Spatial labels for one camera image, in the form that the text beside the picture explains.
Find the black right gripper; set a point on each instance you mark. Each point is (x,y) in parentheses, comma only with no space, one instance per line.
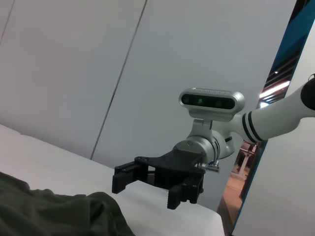
(172,164)

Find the dark green FREE t-shirt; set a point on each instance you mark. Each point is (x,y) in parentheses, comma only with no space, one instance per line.
(49,216)

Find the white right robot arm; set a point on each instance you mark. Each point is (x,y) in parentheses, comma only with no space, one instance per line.
(270,118)

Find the grey background workbench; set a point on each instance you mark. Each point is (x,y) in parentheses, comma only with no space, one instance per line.
(244,157)

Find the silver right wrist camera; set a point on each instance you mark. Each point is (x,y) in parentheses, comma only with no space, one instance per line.
(211,100)

